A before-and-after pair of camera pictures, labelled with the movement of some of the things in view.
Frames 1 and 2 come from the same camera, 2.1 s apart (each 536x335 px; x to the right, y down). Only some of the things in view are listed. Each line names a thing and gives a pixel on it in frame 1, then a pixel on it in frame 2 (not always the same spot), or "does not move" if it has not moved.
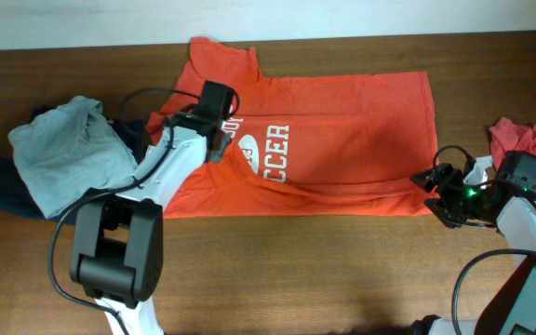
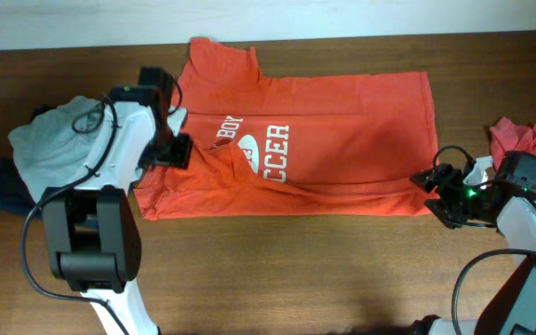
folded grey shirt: (61, 154) does not move
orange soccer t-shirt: (330, 145) does not move
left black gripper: (216, 155) -> (180, 156)
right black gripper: (454, 178) does not move
